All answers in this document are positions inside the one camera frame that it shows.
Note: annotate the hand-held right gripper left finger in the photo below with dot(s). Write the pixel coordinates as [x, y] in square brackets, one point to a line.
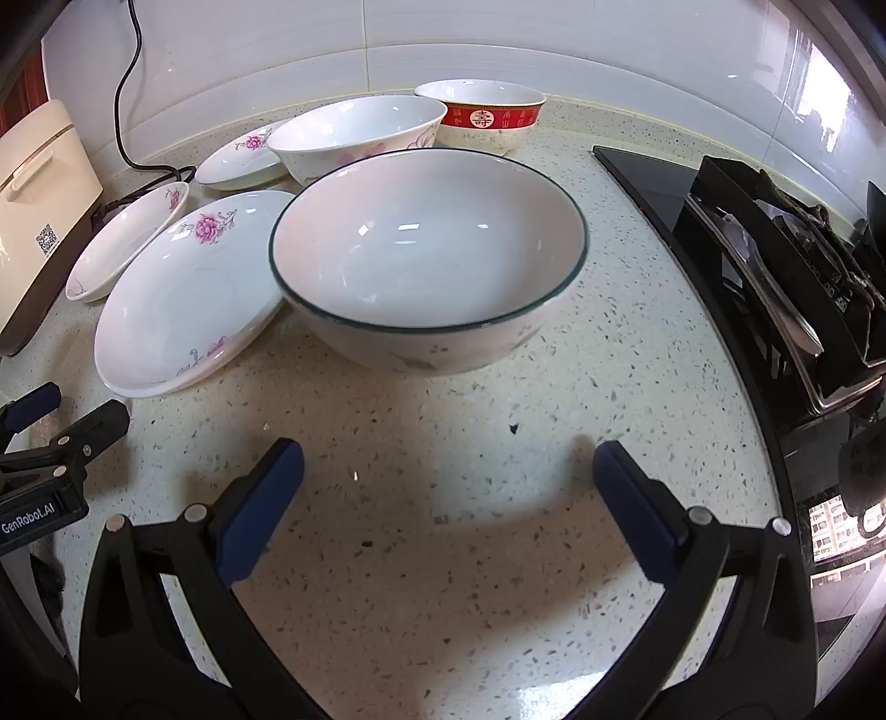
[259, 516]

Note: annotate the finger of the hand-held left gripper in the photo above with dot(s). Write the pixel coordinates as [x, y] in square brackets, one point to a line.
[97, 426]
[31, 405]

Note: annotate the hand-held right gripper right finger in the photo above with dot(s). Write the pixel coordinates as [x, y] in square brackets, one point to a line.
[640, 516]

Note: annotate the large white floral plate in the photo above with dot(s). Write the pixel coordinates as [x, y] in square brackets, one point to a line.
[180, 298]

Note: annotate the large white green-rimmed bowl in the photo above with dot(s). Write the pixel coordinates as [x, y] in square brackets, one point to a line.
[429, 235]

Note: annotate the white bowl with red band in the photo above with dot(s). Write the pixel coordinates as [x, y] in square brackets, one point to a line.
[484, 118]

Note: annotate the small white floral plate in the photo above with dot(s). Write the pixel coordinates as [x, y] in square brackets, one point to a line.
[235, 163]
[124, 235]

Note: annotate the cream rice cooker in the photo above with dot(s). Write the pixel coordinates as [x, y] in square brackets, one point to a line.
[34, 208]

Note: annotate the black stove knob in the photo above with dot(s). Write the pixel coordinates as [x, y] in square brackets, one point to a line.
[865, 471]

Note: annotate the steel stove drip tray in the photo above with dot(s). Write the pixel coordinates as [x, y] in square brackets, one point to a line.
[782, 304]

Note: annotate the red-brown wooden cabinet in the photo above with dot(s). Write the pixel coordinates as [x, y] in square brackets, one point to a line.
[21, 90]

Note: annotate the black glass gas stove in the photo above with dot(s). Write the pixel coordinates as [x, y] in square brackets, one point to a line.
[657, 201]

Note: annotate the white pink floral bowl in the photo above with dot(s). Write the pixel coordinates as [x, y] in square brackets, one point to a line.
[346, 128]

